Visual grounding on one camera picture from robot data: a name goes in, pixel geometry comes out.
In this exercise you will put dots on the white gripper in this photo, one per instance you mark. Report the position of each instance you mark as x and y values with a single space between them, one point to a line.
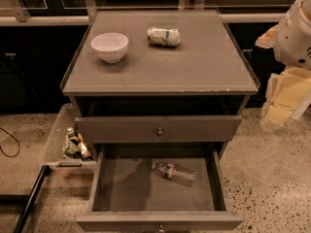
293 39

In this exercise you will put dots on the clear plastic water bottle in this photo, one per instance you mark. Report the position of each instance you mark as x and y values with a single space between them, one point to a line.
174 173

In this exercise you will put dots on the grey wooden drawer cabinet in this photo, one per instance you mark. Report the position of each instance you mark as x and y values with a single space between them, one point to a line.
205 75

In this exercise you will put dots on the closed grey top drawer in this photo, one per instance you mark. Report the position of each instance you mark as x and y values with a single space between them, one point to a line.
142 129

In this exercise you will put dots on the brass top drawer knob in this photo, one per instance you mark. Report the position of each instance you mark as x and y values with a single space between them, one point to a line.
159 132

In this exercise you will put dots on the open grey middle drawer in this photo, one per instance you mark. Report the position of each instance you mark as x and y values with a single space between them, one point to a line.
127 195

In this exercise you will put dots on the crumpled white green packet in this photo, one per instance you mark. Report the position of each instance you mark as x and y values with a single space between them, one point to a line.
164 37

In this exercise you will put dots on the white ceramic bowl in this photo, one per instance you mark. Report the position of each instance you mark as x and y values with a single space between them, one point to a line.
110 47

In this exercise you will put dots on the bottles inside storage bin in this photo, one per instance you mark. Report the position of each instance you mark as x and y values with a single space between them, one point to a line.
75 146

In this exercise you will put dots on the clear plastic storage bin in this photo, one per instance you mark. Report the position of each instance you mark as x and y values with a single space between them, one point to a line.
53 154

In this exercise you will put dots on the black floor rail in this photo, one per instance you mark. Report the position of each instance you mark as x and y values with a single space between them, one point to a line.
31 198

